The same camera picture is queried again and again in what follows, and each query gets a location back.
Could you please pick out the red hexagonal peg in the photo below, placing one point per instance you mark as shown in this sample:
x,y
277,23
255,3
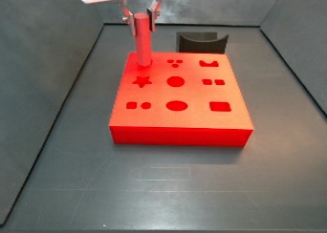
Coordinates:
x,y
142,38

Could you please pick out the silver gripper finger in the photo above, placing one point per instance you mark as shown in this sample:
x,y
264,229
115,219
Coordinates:
x,y
153,11
127,16

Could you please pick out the black curved holder stand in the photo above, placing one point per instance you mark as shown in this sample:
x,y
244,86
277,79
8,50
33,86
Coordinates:
x,y
201,42

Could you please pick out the red shape sorter block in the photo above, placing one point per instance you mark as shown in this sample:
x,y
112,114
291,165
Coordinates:
x,y
182,101

